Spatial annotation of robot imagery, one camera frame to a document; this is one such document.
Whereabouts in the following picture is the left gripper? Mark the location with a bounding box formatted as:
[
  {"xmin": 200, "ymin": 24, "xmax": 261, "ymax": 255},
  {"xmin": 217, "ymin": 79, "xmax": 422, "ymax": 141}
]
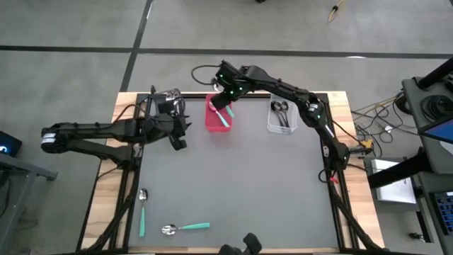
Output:
[{"xmin": 151, "ymin": 96, "xmax": 193, "ymax": 152}]

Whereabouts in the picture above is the grey plastic bin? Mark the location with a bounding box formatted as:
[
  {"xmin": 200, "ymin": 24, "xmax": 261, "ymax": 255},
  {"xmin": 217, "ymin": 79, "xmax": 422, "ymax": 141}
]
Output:
[{"xmin": 152, "ymin": 91, "xmax": 188, "ymax": 133}]

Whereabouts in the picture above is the pink-red plastic bin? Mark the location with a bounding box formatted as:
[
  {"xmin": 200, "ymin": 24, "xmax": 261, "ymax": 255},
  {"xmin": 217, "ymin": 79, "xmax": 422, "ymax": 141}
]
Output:
[{"xmin": 204, "ymin": 93, "xmax": 234, "ymax": 133}]

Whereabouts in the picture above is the clear plastic bin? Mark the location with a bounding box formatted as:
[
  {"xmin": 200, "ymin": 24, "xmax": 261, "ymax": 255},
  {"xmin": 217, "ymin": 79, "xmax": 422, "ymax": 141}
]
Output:
[{"xmin": 267, "ymin": 92, "xmax": 299, "ymax": 135}]

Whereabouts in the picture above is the wooden table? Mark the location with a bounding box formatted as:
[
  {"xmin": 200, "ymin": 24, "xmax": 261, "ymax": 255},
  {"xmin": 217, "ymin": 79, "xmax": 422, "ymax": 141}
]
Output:
[{"xmin": 80, "ymin": 91, "xmax": 386, "ymax": 254}]

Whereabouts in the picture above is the grey table mat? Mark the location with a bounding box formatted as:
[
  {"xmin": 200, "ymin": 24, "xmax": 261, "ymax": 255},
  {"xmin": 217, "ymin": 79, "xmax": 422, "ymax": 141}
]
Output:
[{"xmin": 127, "ymin": 97, "xmax": 340, "ymax": 249}]

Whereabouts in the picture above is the grey side table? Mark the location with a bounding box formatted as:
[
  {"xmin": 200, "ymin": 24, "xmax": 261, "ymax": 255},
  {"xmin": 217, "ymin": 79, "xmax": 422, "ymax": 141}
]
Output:
[{"xmin": 0, "ymin": 151, "xmax": 58, "ymax": 251}]

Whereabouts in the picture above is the black device with blue light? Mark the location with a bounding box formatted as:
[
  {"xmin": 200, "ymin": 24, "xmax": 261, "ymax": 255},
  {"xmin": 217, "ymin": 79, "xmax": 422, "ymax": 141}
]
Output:
[{"xmin": 0, "ymin": 130, "xmax": 23, "ymax": 159}]

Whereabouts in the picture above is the grey equipment cart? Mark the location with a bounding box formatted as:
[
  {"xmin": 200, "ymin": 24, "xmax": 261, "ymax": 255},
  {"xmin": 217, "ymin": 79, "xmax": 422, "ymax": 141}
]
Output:
[{"xmin": 401, "ymin": 76, "xmax": 453, "ymax": 174}]

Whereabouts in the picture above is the white box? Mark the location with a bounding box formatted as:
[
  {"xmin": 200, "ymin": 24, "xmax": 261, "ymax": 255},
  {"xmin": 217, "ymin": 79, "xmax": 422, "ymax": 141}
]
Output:
[{"xmin": 370, "ymin": 158, "xmax": 418, "ymax": 205}]

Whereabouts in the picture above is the black pole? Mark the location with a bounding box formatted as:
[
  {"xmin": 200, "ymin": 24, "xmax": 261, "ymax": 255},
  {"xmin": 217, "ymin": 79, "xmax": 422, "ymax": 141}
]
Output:
[{"xmin": 415, "ymin": 57, "xmax": 453, "ymax": 90}]

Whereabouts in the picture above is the blue laptop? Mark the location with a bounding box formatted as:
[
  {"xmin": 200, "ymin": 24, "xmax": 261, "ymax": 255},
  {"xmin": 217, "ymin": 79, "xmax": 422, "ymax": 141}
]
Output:
[{"xmin": 423, "ymin": 118, "xmax": 453, "ymax": 145}]

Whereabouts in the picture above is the black keypad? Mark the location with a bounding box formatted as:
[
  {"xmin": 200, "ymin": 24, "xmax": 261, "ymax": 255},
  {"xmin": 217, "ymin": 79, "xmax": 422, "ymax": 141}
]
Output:
[{"xmin": 432, "ymin": 191, "xmax": 453, "ymax": 235}]

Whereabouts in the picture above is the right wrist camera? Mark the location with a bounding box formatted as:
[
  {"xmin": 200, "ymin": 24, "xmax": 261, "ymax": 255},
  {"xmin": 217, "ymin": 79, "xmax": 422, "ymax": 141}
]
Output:
[{"xmin": 215, "ymin": 60, "xmax": 239, "ymax": 86}]

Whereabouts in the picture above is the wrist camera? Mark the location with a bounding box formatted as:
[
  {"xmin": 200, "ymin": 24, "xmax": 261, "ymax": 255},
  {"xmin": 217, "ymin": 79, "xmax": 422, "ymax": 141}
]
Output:
[
  {"xmin": 142, "ymin": 118, "xmax": 167, "ymax": 138},
  {"xmin": 215, "ymin": 60, "xmax": 239, "ymax": 86}
]

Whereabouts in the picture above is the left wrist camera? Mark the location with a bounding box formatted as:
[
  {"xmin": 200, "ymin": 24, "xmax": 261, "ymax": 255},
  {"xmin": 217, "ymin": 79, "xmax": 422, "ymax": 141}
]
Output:
[{"xmin": 142, "ymin": 118, "xmax": 167, "ymax": 138}]

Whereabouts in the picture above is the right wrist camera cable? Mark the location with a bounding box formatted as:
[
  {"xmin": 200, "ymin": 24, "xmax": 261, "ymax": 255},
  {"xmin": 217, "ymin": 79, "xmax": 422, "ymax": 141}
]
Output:
[{"xmin": 190, "ymin": 64, "xmax": 222, "ymax": 86}]

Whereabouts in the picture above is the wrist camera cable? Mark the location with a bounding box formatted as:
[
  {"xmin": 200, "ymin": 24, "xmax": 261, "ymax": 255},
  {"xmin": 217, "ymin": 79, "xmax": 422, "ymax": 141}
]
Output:
[
  {"xmin": 190, "ymin": 64, "xmax": 222, "ymax": 86},
  {"xmin": 112, "ymin": 102, "xmax": 156, "ymax": 125}
]

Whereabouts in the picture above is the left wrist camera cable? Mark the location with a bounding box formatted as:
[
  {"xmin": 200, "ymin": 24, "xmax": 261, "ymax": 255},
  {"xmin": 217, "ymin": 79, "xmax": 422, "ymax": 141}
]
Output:
[{"xmin": 112, "ymin": 102, "xmax": 156, "ymax": 125}]

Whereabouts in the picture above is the yellow floor cable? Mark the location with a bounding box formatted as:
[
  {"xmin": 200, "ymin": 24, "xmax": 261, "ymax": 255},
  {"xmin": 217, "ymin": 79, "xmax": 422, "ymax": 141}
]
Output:
[{"xmin": 327, "ymin": 0, "xmax": 347, "ymax": 24}]

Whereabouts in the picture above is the floor cable bundle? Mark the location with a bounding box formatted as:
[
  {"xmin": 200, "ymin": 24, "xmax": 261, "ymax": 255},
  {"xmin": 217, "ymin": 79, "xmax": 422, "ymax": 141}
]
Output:
[{"xmin": 352, "ymin": 92, "xmax": 420, "ymax": 153}]

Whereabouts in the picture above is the black cable coil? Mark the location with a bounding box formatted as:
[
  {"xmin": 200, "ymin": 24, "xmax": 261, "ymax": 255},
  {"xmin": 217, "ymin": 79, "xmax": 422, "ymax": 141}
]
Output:
[{"xmin": 420, "ymin": 94, "xmax": 453, "ymax": 123}]

